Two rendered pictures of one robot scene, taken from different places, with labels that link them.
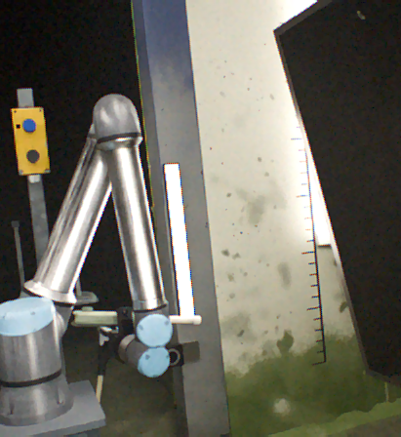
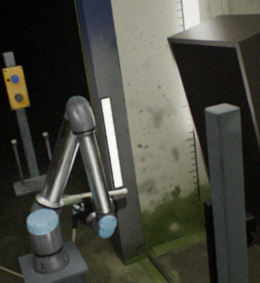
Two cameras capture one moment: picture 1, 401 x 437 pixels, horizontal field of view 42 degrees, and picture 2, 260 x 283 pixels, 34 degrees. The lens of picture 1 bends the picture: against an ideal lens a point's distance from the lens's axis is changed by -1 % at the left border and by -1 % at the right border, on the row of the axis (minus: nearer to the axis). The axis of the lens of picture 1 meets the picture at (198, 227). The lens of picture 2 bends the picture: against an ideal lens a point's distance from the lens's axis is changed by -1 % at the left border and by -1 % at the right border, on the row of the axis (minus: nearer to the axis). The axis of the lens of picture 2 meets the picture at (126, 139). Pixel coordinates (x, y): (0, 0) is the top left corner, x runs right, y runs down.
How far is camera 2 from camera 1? 0.93 m
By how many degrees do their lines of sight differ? 15
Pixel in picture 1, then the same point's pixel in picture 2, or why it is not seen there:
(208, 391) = (131, 223)
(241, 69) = (146, 30)
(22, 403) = (47, 264)
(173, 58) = (103, 29)
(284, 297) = (175, 167)
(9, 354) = (39, 242)
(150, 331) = (106, 224)
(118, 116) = (83, 120)
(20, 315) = (42, 225)
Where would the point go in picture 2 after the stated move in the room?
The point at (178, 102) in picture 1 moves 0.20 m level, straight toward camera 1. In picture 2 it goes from (107, 58) to (108, 62)
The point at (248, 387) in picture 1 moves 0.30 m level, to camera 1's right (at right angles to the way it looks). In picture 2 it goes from (154, 219) to (195, 213)
